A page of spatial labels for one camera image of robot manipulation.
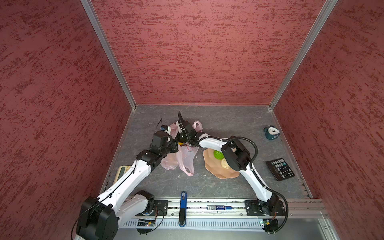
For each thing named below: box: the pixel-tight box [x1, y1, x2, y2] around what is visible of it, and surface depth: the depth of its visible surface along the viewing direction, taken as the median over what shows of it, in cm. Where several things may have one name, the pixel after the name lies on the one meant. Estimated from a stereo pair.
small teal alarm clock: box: [263, 124, 281, 140], surface depth 102 cm
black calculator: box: [266, 158, 295, 182], surface depth 88 cm
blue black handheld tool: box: [178, 191, 188, 228], surface depth 75 cm
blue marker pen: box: [206, 205, 233, 210], surface depth 75 cm
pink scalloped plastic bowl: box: [203, 148, 240, 179], surface depth 89 cm
